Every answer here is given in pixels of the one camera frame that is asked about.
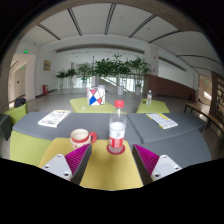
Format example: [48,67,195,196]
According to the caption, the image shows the small clear water bottle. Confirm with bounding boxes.
[146,89,153,107]

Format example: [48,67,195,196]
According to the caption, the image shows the white printed magazine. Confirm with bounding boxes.
[37,109,72,129]

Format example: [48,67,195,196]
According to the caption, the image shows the dark wooden bench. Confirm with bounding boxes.
[183,100,224,134]

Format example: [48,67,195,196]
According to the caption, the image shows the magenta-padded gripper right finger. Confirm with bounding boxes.
[131,143,183,186]

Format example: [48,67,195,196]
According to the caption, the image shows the beige wall plaque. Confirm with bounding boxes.
[43,59,52,72]

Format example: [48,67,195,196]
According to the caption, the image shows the yellow upholstered seat block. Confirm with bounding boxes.
[38,137,144,192]

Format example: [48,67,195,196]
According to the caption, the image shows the yellow and white booklet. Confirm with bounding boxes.
[145,112,179,130]

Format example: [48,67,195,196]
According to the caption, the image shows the clear red-capped water bottle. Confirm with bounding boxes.
[108,99,127,154]

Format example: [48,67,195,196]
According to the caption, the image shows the green ottoman cube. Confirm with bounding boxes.
[3,103,29,126]

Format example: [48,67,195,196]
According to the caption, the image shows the green upholstered seat block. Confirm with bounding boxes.
[69,96,117,114]
[135,98,171,115]
[9,129,54,168]

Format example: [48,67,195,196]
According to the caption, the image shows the white red blue geometric cube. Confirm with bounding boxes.
[86,86,107,107]

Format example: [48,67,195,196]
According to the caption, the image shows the red and white patterned mug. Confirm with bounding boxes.
[69,128,99,150]

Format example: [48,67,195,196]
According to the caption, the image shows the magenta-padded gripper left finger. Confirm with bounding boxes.
[41,142,93,186]

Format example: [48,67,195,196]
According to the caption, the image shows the dark grey ottoman cube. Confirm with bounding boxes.
[0,113,14,142]

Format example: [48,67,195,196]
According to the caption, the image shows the grey upholstered seat block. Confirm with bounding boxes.
[11,110,144,148]
[126,111,208,144]
[132,129,213,169]

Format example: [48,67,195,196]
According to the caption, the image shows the group of green potted plants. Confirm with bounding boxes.
[55,53,153,96]

